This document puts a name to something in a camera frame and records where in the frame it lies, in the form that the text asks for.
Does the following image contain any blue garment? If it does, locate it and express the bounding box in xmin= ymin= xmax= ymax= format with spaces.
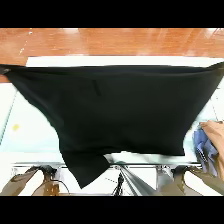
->
xmin=193 ymin=128 xmax=220 ymax=178

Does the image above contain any black cable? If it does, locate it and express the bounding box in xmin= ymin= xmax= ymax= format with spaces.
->
xmin=111 ymin=172 xmax=126 ymax=197

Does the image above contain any silver frame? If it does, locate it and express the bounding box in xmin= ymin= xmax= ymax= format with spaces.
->
xmin=9 ymin=161 xmax=224 ymax=197

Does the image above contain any orange-brown garment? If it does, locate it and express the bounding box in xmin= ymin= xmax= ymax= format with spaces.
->
xmin=199 ymin=119 xmax=224 ymax=179

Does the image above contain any black T-shirt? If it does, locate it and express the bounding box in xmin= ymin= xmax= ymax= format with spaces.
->
xmin=0 ymin=61 xmax=224 ymax=190

